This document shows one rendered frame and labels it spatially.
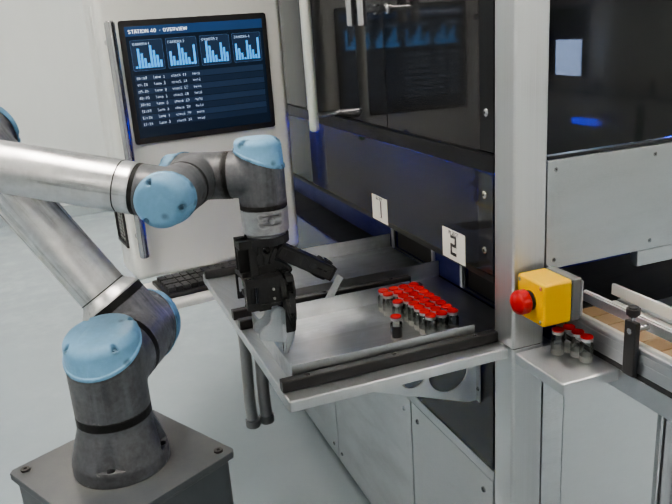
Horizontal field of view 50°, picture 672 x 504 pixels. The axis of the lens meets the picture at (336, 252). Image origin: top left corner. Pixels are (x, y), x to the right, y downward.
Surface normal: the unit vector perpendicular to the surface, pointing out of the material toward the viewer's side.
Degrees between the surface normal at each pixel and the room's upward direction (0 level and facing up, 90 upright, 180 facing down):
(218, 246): 90
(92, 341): 7
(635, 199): 90
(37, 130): 90
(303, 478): 0
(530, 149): 90
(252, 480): 0
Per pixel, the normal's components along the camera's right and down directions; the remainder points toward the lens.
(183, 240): 0.48, 0.23
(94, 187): -0.11, 0.22
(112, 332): -0.08, -0.90
